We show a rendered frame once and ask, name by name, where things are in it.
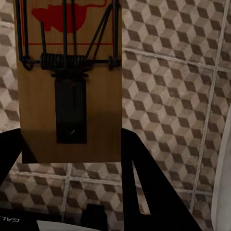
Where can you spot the mousetrap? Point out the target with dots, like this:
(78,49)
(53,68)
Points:
(69,74)

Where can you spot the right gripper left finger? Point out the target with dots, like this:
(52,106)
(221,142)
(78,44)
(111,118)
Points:
(10,149)

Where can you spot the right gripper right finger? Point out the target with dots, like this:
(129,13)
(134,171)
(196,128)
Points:
(168,212)

